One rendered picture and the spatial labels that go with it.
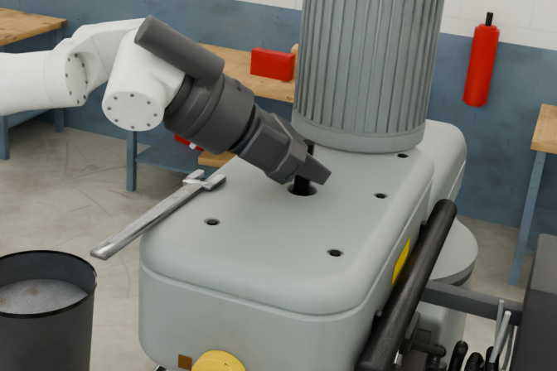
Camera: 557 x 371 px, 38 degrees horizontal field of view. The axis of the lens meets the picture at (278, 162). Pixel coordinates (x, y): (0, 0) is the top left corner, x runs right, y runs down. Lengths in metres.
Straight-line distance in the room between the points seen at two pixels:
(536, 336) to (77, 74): 0.75
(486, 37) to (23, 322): 3.19
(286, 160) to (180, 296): 0.19
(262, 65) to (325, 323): 4.23
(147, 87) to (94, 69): 0.12
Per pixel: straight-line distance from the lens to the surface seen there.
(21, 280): 3.52
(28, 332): 3.13
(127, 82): 0.85
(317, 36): 1.12
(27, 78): 0.93
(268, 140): 0.92
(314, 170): 0.98
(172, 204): 0.93
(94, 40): 0.94
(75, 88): 0.93
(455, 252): 1.64
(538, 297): 1.23
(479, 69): 5.11
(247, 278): 0.83
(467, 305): 1.35
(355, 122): 1.13
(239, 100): 0.91
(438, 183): 1.48
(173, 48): 0.86
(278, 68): 4.96
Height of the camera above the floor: 2.30
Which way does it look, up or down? 22 degrees down
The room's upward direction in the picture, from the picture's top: 5 degrees clockwise
